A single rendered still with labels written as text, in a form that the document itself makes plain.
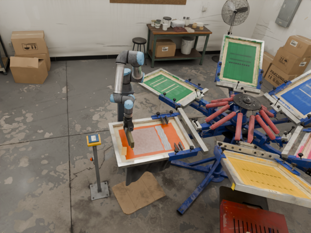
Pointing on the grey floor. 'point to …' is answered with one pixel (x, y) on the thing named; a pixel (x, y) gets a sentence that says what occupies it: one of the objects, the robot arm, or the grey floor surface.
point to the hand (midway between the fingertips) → (128, 132)
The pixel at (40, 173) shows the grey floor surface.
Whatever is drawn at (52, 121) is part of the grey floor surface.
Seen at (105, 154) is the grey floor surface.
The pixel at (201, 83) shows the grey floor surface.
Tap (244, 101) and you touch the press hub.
